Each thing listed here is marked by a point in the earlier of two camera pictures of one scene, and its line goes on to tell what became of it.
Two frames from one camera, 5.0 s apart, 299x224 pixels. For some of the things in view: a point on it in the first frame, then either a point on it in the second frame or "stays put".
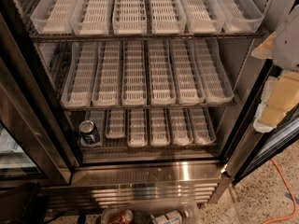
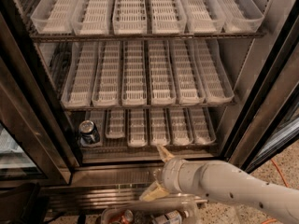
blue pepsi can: x=89 y=134 stays put
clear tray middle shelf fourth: x=163 y=90 stays put
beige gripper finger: x=280 y=93 → x=165 y=154
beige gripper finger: x=264 y=50 → x=154 y=192
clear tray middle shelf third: x=134 y=85 stays put
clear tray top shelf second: x=93 y=10 stays put
